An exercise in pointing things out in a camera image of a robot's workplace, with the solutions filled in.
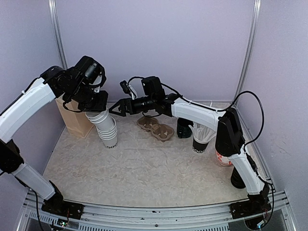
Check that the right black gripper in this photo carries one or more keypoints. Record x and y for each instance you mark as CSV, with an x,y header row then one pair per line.
x,y
123,102

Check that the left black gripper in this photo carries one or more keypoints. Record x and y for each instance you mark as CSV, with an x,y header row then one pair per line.
x,y
100,106

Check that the stack of white paper cups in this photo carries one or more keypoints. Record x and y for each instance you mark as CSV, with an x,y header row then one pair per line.
x,y
105,126

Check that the brown paper bag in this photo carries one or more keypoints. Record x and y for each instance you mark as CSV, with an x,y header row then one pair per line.
x,y
77,124

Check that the stack of black cup lids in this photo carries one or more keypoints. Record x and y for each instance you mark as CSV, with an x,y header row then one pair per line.
x,y
236,179

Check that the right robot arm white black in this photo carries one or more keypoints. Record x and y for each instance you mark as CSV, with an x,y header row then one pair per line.
x,y
225,123

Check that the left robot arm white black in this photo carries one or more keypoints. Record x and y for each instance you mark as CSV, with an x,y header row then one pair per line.
x,y
80,83

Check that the brown cardboard cup carrier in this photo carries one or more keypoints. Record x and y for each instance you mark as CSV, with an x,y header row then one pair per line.
x,y
162,132

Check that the stack of black cup sleeves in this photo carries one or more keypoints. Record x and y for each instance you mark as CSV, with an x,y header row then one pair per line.
x,y
183,129

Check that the black cup holding straws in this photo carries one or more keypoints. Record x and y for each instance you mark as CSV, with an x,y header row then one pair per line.
x,y
199,146

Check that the red white patterned bowl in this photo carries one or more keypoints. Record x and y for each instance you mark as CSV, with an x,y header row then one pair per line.
x,y
224,161

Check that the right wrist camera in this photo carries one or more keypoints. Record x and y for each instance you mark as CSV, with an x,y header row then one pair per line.
x,y
128,89

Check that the left aluminium corner post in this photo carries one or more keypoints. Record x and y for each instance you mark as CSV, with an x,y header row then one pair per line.
x,y
55,24

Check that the aluminium corner post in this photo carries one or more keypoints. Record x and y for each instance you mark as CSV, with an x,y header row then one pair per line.
x,y
55,24
249,47

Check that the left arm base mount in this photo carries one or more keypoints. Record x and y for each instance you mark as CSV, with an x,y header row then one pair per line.
x,y
58,206

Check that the aluminium front frame rail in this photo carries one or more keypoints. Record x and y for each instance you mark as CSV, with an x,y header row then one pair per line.
x,y
94,217

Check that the right aluminium corner post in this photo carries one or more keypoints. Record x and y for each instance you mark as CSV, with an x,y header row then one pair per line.
x,y
249,47

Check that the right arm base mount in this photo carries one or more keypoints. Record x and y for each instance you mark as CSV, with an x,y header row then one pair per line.
x,y
250,208

